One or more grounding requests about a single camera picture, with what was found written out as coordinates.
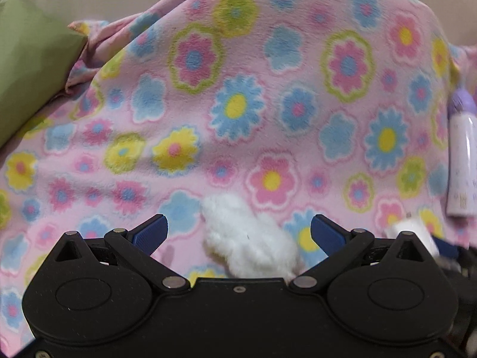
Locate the white tissue packet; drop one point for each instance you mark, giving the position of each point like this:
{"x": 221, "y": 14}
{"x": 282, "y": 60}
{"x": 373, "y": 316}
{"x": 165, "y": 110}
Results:
{"x": 419, "y": 229}

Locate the pink floral fleece blanket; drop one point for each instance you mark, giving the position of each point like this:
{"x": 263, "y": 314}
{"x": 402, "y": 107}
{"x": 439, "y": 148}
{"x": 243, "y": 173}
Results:
{"x": 261, "y": 119}

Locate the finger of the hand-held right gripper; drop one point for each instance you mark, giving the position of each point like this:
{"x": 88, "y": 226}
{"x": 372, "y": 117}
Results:
{"x": 446, "y": 248}

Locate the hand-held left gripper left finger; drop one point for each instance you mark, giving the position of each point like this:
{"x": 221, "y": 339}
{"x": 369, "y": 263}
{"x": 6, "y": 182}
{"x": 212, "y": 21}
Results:
{"x": 149, "y": 231}

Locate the white plush toy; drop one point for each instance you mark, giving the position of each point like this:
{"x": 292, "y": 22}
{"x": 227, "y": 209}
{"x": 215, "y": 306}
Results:
{"x": 242, "y": 235}

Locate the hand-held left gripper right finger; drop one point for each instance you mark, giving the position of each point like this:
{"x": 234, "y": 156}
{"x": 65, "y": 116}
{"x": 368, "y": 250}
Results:
{"x": 328, "y": 233}

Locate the purple and white bottle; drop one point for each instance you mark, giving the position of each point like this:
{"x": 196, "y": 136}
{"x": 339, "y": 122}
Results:
{"x": 462, "y": 156}

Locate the green cushion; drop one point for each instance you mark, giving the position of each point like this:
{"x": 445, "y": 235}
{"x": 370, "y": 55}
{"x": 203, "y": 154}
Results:
{"x": 29, "y": 71}

